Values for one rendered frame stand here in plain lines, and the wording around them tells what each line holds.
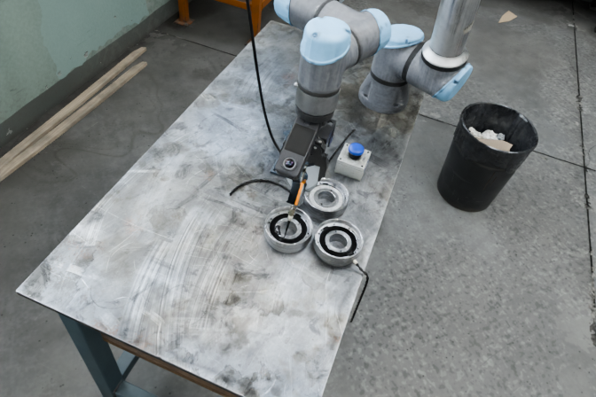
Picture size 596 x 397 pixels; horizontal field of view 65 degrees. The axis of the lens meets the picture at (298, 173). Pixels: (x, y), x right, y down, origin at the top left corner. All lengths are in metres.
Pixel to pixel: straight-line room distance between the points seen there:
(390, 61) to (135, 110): 1.64
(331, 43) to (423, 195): 1.70
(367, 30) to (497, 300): 1.53
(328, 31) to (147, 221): 0.58
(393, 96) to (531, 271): 1.20
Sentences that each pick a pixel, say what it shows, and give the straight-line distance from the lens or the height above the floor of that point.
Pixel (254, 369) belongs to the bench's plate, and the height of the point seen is 0.80.
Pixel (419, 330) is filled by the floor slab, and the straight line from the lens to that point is 1.94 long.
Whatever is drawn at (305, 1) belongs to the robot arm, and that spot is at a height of 1.26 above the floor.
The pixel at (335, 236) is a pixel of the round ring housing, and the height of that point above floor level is 0.82.
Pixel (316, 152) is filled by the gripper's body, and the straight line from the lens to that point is 0.88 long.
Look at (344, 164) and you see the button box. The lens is 1.17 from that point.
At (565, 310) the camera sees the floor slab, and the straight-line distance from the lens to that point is 2.28.
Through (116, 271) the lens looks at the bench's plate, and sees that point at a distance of 1.02.
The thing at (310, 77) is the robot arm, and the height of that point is 1.21.
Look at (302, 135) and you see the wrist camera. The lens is 0.84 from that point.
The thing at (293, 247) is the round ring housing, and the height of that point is 0.83.
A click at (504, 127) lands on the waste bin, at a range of 2.39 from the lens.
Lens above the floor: 1.65
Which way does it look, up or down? 46 degrees down
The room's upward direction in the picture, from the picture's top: 9 degrees clockwise
